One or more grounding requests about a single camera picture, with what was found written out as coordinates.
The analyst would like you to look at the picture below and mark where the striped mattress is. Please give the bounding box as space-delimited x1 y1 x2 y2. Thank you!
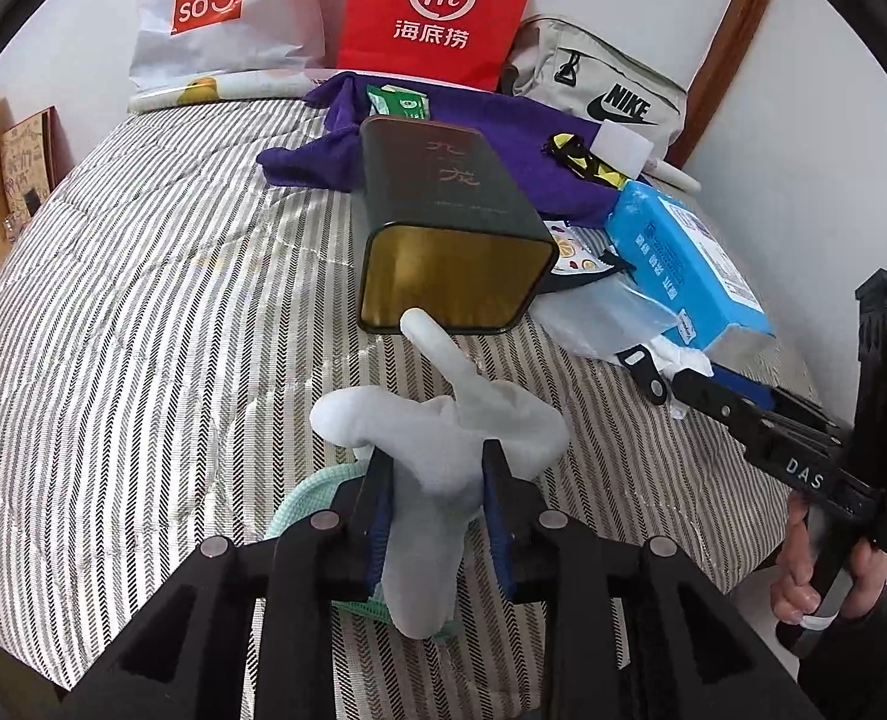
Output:
0 94 823 698

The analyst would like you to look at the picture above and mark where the red paper bag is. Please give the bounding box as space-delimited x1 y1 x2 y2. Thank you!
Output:
334 0 546 93

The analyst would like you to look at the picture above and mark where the yellow black pouch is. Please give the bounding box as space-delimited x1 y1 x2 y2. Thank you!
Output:
547 133 632 188

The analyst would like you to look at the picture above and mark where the person's right hand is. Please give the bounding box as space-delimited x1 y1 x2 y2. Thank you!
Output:
772 491 887 625

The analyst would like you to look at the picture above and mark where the clear plastic bag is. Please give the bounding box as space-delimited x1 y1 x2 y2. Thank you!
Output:
534 274 688 365

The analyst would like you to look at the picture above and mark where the purple towel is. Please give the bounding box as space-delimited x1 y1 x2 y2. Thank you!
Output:
256 71 640 230

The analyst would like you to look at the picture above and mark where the white plastic shopping bag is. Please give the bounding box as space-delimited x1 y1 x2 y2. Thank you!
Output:
128 0 355 91

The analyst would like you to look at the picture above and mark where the green tissue packet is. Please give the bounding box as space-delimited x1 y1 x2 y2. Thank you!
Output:
366 85 431 121

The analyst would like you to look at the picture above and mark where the grey waist bag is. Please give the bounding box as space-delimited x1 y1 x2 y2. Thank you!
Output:
499 13 691 166

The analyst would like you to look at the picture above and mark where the blue tissue pack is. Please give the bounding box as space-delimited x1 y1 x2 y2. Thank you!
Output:
604 178 778 361

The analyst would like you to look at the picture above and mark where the person's right forearm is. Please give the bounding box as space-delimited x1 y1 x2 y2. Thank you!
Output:
811 585 887 720

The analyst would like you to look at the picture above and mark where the brown wooden frame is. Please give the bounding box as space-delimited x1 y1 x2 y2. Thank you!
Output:
672 0 786 173

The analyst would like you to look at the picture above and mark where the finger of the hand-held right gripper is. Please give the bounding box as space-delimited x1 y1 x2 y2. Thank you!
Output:
709 362 846 440
669 369 793 458

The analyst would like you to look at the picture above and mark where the rolled printed paper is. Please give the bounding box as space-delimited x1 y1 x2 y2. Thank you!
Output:
128 67 703 192

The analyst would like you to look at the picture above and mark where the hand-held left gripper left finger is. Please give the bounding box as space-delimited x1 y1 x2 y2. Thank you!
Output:
61 448 400 720

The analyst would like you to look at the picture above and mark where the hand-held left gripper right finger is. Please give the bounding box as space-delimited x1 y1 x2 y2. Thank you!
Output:
480 439 812 720

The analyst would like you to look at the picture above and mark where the black watch strap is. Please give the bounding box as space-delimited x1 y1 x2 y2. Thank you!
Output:
615 343 676 404

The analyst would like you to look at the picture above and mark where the dark tin box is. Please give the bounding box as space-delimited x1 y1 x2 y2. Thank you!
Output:
355 116 559 335

